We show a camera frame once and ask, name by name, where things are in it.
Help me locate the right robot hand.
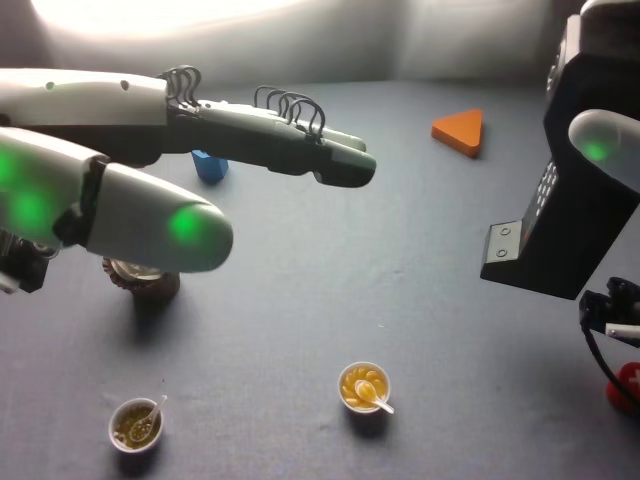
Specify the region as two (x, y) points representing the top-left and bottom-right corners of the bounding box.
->
(568, 0), (640, 349)

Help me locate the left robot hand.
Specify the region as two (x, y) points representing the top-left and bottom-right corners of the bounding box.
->
(0, 64), (377, 295)

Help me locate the black walkie-talkie radio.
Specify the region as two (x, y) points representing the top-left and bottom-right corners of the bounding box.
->
(479, 14), (640, 301)

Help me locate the blue hexagon block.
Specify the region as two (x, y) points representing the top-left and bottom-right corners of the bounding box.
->
(191, 149), (230, 182)

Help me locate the orange triangle block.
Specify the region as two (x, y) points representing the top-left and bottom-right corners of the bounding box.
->
(431, 108), (485, 159)

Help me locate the toy cupcake with heart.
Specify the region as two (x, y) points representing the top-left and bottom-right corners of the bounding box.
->
(101, 255), (181, 301)

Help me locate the white backdrop sheet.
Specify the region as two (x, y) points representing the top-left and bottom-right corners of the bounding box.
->
(0, 0), (584, 94)

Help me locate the red cylinder block white cross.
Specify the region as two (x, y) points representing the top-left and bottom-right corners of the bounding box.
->
(606, 362), (640, 414)

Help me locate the grey table cloth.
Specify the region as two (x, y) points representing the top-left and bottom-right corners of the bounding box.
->
(0, 79), (640, 480)

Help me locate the small white toy spoon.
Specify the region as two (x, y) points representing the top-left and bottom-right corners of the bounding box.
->
(353, 379), (395, 415)
(128, 394), (169, 442)

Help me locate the toy bowl of green soup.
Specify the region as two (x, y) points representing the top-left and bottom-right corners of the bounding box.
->
(108, 397), (165, 454)

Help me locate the toy bowl of orange slices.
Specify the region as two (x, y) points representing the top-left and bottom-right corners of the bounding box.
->
(338, 361), (391, 414)

